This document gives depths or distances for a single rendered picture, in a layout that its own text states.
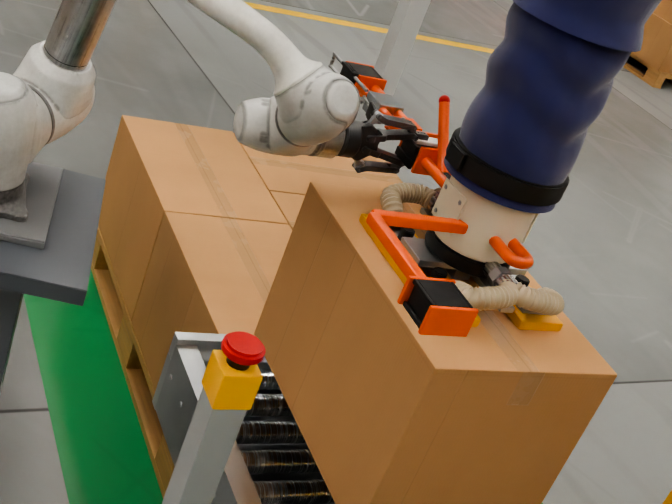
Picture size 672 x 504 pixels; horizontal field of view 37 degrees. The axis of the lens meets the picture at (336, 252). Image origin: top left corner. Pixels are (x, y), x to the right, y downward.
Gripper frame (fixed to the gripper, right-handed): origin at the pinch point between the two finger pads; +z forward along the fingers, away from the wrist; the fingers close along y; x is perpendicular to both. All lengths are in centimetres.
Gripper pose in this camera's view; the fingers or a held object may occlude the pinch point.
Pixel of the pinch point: (422, 150)
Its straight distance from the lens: 210.2
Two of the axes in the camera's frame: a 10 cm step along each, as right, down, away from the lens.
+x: 3.6, 5.6, -7.5
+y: -3.3, 8.2, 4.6
